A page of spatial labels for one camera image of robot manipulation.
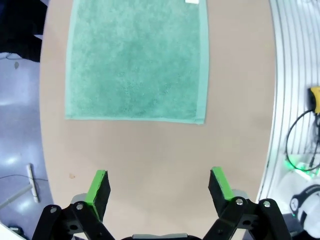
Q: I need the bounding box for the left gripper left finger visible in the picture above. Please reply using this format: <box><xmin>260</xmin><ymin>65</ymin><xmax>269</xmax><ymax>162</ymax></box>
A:
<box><xmin>31</xmin><ymin>169</ymin><xmax>116</xmax><ymax>240</ymax></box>

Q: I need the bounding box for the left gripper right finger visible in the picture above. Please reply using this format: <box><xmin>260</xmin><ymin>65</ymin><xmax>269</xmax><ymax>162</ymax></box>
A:
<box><xmin>201</xmin><ymin>166</ymin><xmax>294</xmax><ymax>240</ymax></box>

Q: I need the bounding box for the green terry towel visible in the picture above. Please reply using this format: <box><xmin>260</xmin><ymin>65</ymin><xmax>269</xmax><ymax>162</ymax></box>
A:
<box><xmin>64</xmin><ymin>0</ymin><xmax>210</xmax><ymax>125</ymax></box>

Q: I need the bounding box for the white power strip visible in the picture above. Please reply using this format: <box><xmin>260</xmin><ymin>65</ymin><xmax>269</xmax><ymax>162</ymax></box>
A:
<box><xmin>25</xmin><ymin>163</ymin><xmax>41</xmax><ymax>204</ymax></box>

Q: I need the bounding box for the grey floor bar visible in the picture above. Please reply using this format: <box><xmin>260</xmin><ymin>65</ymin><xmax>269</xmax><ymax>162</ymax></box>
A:
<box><xmin>0</xmin><ymin>184</ymin><xmax>32</xmax><ymax>210</ymax></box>

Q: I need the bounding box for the yellow control box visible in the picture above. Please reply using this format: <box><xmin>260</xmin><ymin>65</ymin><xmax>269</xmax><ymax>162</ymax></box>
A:
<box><xmin>309</xmin><ymin>86</ymin><xmax>320</xmax><ymax>114</ymax></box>

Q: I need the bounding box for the person in navy coat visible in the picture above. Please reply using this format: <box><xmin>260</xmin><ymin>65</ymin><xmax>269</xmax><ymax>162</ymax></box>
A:
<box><xmin>0</xmin><ymin>0</ymin><xmax>49</xmax><ymax>64</ymax></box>

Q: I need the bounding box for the black looped cable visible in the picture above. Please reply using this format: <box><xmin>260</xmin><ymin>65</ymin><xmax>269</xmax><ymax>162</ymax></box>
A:
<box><xmin>285</xmin><ymin>108</ymin><xmax>320</xmax><ymax>174</ymax></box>

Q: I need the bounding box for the thin black floor cable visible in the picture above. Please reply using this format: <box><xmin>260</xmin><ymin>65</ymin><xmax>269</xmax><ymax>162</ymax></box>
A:
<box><xmin>0</xmin><ymin>173</ymin><xmax>49</xmax><ymax>183</ymax></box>

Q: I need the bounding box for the white device with cables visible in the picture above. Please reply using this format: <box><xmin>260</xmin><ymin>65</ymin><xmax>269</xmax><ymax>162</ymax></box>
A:
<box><xmin>257</xmin><ymin>0</ymin><xmax>320</xmax><ymax>218</ymax></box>

